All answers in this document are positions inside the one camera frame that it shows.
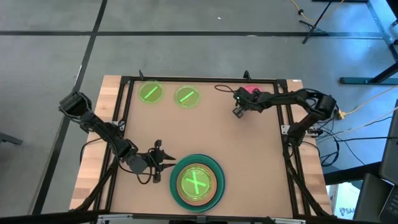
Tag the clear green plastic plate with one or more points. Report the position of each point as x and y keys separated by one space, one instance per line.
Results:
x=189 y=174
x=205 y=193
x=182 y=102
x=146 y=98

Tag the green plate stack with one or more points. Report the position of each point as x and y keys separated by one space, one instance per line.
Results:
x=197 y=209

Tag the dark grey monitor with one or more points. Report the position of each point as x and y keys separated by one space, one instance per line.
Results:
x=391 y=146

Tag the black frame clamp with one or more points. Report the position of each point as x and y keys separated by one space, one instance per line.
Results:
x=141 y=74
x=247 y=74

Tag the black aluminium table frame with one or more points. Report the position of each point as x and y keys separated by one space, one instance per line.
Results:
x=281 y=102

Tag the dark blue desk frame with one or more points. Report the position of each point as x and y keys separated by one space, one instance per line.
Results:
x=385 y=37

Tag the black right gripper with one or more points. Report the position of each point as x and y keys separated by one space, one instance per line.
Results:
x=247 y=99

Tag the pink plastic plate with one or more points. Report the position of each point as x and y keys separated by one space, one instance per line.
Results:
x=250 y=88

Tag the white cardboard box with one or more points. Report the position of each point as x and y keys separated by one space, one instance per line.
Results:
x=343 y=202

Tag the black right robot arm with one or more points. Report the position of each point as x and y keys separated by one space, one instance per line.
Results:
x=289 y=96

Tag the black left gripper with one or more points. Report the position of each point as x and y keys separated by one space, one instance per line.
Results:
x=157 y=161

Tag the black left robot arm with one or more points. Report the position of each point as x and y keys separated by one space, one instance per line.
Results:
x=102 y=130

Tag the grey laptop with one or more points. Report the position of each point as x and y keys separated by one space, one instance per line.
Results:
x=373 y=199

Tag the orange plastic plate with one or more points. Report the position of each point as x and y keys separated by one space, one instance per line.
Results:
x=196 y=203

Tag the black tripod stand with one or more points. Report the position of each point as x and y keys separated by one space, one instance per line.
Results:
x=314 y=28

